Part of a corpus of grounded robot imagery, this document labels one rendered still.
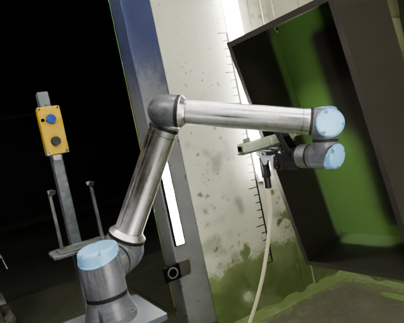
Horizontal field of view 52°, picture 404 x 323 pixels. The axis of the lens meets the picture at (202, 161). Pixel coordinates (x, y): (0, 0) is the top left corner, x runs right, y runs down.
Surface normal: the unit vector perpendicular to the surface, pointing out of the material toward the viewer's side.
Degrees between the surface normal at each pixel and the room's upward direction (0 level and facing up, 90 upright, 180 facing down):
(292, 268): 90
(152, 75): 90
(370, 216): 102
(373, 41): 90
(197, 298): 90
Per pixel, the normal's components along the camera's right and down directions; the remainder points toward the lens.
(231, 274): 0.49, -0.06
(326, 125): -0.10, 0.10
